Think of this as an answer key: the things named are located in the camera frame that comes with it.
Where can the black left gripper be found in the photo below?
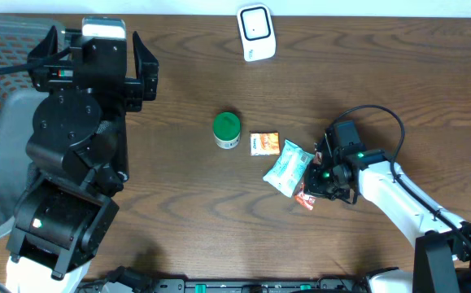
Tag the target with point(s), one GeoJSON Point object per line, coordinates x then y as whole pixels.
{"type": "Point", "coordinates": [124, 92]}

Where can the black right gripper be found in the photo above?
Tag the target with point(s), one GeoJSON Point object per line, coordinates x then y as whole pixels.
{"type": "Point", "coordinates": [311, 185]}

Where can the red chocolate wafer pack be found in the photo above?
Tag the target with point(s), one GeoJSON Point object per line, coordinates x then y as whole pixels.
{"type": "Point", "coordinates": [307, 201]}

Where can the mint wet wipes pack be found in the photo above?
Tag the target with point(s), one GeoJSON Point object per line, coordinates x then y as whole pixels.
{"type": "Point", "coordinates": [289, 168]}

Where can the orange snack packet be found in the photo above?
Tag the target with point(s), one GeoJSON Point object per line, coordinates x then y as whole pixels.
{"type": "Point", "coordinates": [264, 144]}

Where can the green lid jar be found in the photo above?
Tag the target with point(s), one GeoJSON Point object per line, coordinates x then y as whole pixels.
{"type": "Point", "coordinates": [227, 130]}

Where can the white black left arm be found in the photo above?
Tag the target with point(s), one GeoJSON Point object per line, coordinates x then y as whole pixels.
{"type": "Point", "coordinates": [79, 153]}

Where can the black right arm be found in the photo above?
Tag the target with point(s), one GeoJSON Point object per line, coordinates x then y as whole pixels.
{"type": "Point", "coordinates": [441, 239]}

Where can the grey plastic basket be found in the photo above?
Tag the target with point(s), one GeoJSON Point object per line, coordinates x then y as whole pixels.
{"type": "Point", "coordinates": [18, 101]}

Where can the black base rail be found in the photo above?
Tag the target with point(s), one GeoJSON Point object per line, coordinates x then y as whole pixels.
{"type": "Point", "coordinates": [176, 285]}

